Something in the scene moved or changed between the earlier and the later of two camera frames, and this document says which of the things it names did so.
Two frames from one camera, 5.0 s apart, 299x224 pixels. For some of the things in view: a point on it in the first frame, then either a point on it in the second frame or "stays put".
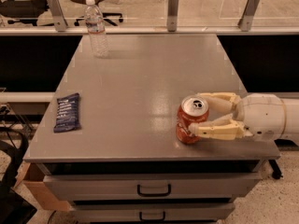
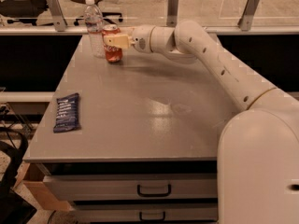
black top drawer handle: [153, 194] stays put
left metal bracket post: [56, 9] stays put
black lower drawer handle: [152, 219] stays put
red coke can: [194, 108] → [113, 54]
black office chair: [24, 2] stays put
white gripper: [261, 116] → [141, 38]
